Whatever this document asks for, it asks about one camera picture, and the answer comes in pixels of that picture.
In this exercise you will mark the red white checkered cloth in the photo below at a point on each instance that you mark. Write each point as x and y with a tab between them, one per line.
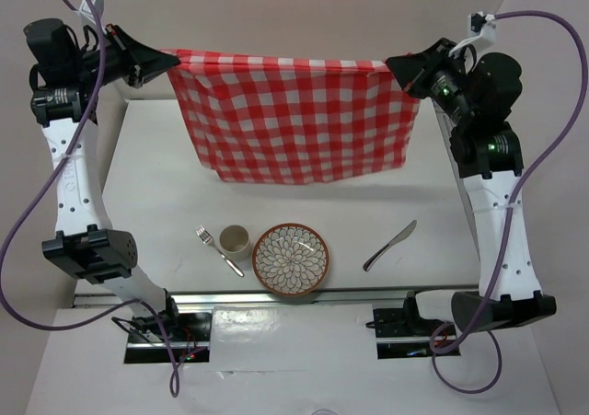
288	121

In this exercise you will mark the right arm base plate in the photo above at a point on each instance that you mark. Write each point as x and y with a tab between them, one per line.
398	337

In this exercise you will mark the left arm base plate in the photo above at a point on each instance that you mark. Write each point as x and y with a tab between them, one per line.
189	342

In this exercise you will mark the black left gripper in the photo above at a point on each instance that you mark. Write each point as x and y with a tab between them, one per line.
136	61

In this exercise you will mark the beige cup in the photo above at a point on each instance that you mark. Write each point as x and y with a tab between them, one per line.
235	242

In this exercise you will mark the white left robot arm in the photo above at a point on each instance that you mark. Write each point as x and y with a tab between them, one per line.
65	82

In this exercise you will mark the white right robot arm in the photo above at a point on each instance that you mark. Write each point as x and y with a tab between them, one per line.
472	104

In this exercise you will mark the silver fork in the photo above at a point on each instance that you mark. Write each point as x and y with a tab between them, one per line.
208	241

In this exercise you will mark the silver table knife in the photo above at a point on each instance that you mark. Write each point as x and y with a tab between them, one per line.
404	234

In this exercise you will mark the floral patterned ceramic bowl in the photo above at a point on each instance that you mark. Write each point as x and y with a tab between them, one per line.
291	260

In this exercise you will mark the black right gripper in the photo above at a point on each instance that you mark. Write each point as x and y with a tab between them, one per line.
414	70

